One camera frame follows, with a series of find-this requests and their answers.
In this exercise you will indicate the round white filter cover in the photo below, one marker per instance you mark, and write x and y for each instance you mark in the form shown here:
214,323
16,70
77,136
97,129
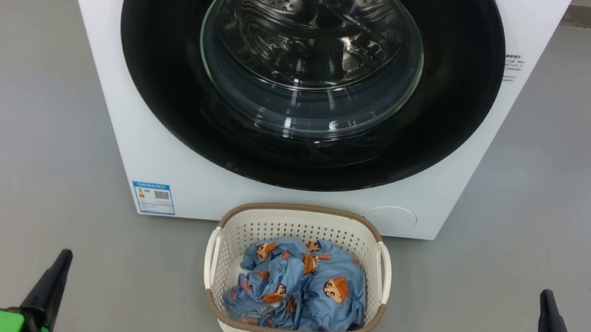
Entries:
389,221

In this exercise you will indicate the dark washing machine door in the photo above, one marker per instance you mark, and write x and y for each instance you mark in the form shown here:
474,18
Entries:
159,44

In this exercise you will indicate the cream perforated laundry basket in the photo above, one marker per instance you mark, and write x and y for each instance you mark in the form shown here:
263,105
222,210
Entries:
234,240

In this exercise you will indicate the printed text notice sticker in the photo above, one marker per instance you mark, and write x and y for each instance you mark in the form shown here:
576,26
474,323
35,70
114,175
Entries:
512,68

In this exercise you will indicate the blue energy label sticker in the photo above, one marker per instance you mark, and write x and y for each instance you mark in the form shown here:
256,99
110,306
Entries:
153,198

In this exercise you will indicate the white front-load washing machine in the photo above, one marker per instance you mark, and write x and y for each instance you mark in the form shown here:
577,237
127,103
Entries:
84,19

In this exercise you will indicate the stainless steel washing machine drum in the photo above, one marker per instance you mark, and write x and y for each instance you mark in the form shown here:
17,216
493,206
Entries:
298,14

